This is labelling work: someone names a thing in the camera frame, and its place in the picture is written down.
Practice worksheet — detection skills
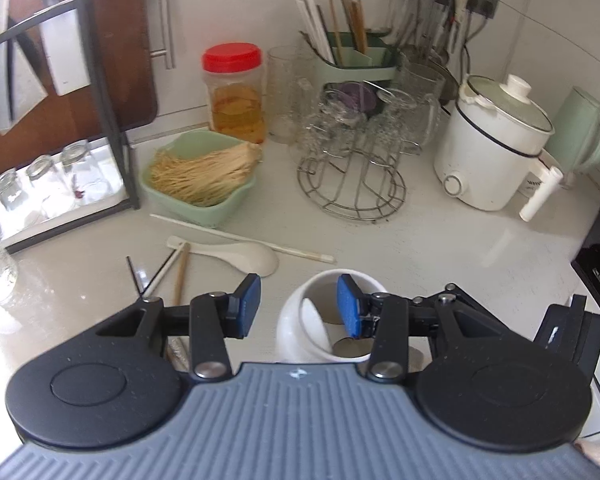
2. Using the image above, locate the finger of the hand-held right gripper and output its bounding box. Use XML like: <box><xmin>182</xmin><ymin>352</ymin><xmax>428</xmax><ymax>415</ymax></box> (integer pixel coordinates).
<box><xmin>534</xmin><ymin>294</ymin><xmax>600</xmax><ymax>377</ymax></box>

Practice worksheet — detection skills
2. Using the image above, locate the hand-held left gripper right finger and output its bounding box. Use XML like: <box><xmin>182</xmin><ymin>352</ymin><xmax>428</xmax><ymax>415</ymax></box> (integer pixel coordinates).
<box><xmin>336</xmin><ymin>273</ymin><xmax>533</xmax><ymax>382</ymax></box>

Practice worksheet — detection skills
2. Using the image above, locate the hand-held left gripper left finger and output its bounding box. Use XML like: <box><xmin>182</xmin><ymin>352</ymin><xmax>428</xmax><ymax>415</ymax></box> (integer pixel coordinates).
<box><xmin>96</xmin><ymin>273</ymin><xmax>262</xmax><ymax>381</ymax></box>

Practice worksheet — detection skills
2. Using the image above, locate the white ceramic utensil holder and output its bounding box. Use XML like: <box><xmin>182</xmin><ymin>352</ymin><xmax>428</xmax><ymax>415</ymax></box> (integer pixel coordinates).
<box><xmin>275</xmin><ymin>269</ymin><xmax>388</xmax><ymax>364</ymax></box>

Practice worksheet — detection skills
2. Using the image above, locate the black chopstick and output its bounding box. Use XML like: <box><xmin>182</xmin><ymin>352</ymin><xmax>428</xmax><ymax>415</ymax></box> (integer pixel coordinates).
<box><xmin>126</xmin><ymin>256</ymin><xmax>144</xmax><ymax>296</ymax></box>

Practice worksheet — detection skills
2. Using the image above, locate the row of hanging kitchen utensils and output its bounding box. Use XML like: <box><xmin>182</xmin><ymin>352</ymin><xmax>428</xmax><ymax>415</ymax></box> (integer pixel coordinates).
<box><xmin>389</xmin><ymin>0</ymin><xmax>477</xmax><ymax>63</ymax></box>

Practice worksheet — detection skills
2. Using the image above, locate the white ceramic soup spoon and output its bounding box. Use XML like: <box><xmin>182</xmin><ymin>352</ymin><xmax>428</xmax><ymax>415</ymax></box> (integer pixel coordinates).
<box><xmin>167</xmin><ymin>236</ymin><xmax>279</xmax><ymax>277</ymax></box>

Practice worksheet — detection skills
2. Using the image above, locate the long white chopstick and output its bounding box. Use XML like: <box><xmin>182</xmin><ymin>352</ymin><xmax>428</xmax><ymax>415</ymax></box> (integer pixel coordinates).
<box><xmin>150</xmin><ymin>213</ymin><xmax>336</xmax><ymax>264</ymax></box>

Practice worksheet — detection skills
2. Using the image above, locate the wooden chopstick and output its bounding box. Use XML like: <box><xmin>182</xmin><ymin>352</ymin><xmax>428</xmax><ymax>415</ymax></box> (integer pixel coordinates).
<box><xmin>167</xmin><ymin>242</ymin><xmax>191</xmax><ymax>371</ymax></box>

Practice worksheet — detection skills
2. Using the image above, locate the green bowl of noodles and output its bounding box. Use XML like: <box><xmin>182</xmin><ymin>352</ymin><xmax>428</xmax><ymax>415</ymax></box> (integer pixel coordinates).
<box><xmin>139</xmin><ymin>130</ymin><xmax>257</xmax><ymax>226</ymax></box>

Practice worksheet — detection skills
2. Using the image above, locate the bundle of dried noodles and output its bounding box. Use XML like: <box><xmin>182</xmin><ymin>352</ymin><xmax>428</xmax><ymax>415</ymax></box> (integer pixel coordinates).
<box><xmin>150</xmin><ymin>142</ymin><xmax>262</xmax><ymax>208</ymax></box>

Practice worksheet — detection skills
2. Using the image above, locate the clear glass cup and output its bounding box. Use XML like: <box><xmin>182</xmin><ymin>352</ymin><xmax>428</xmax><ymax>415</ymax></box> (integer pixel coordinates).
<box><xmin>299</xmin><ymin>95</ymin><xmax>352</xmax><ymax>162</ymax></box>
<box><xmin>364</xmin><ymin>94</ymin><xmax>407</xmax><ymax>157</ymax></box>

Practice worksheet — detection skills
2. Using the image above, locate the white electric cooking pot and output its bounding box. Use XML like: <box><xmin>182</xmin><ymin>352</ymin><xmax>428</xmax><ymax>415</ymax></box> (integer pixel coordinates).
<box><xmin>433</xmin><ymin>74</ymin><xmax>564</xmax><ymax>222</ymax></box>

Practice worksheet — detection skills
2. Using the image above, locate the green electric kettle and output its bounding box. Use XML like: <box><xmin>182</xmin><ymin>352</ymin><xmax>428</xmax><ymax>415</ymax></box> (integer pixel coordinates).
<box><xmin>545</xmin><ymin>86</ymin><xmax>600</xmax><ymax>174</ymax></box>

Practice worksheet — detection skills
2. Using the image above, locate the red lid plastic jar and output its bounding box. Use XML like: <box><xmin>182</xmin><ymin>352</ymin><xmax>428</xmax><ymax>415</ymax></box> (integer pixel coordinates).
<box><xmin>202</xmin><ymin>42</ymin><xmax>267</xmax><ymax>145</ymax></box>

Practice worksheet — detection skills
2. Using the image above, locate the purple scrubber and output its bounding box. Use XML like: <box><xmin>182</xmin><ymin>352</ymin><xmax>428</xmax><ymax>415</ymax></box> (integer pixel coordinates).
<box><xmin>334</xmin><ymin>82</ymin><xmax>377</xmax><ymax>112</ymax></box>

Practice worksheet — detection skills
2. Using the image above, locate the tall clear glass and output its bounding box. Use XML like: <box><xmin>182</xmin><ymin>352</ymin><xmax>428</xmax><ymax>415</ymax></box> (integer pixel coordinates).
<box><xmin>267</xmin><ymin>46</ymin><xmax>307</xmax><ymax>144</ymax></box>

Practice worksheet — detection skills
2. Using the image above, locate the clear glass mug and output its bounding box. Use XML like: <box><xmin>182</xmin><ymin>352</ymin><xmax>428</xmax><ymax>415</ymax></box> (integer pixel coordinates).
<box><xmin>399</xmin><ymin>62</ymin><xmax>447</xmax><ymax>155</ymax></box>

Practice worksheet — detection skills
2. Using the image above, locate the small clear drinking glass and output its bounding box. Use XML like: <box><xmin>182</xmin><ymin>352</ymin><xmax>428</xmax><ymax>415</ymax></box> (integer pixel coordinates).
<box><xmin>59</xmin><ymin>141</ymin><xmax>112</xmax><ymax>203</ymax></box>
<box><xmin>0</xmin><ymin>169</ymin><xmax>30</xmax><ymax>226</ymax></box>
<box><xmin>26</xmin><ymin>156</ymin><xmax>63</xmax><ymax>216</ymax></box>

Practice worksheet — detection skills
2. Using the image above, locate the green chopstick drainer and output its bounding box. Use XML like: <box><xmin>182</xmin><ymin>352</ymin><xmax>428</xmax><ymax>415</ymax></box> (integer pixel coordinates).
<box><xmin>307</xmin><ymin>30</ymin><xmax>399</xmax><ymax>84</ymax></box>

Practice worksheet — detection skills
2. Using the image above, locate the black metal dish rack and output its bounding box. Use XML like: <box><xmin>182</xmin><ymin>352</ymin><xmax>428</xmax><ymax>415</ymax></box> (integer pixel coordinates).
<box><xmin>0</xmin><ymin>0</ymin><xmax>142</xmax><ymax>256</ymax></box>

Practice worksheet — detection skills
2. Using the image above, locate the bundle of white chopsticks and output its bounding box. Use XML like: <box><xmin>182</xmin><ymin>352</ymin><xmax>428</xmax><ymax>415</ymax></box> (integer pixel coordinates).
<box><xmin>293</xmin><ymin>0</ymin><xmax>335</xmax><ymax>67</ymax></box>

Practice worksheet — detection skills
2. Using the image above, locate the bundle of wooden chopsticks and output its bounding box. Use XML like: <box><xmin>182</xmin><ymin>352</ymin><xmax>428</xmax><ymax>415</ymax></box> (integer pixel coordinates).
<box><xmin>327</xmin><ymin>0</ymin><xmax>369</xmax><ymax>56</ymax></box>

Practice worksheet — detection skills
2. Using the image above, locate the brown wooden cutting board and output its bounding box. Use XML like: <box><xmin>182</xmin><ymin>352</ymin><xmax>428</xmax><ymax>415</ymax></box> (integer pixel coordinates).
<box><xmin>0</xmin><ymin>0</ymin><xmax>162</xmax><ymax>137</ymax></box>

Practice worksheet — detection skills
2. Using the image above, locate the white plastic board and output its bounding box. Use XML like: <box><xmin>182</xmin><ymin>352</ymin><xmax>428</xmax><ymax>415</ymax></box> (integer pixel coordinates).
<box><xmin>42</xmin><ymin>10</ymin><xmax>92</xmax><ymax>97</ymax></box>

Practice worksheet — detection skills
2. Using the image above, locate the white cloth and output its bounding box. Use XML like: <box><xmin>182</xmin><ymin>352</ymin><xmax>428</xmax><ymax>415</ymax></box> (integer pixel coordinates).
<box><xmin>0</xmin><ymin>0</ymin><xmax>48</xmax><ymax>136</ymax></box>

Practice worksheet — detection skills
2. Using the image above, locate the metal wire cup rack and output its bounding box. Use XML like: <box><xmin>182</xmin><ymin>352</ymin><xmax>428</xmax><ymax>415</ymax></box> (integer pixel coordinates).
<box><xmin>296</xmin><ymin>85</ymin><xmax>407</xmax><ymax>222</ymax></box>

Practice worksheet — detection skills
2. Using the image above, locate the black power cable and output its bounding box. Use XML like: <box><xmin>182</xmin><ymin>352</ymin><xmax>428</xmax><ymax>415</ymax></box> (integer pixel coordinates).
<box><xmin>457</xmin><ymin>7</ymin><xmax>486</xmax><ymax>81</ymax></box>

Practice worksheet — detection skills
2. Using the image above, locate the metal cabinet handle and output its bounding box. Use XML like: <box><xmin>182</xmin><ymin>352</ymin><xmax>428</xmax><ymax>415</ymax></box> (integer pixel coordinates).
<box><xmin>145</xmin><ymin>0</ymin><xmax>176</xmax><ymax>70</ymax></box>

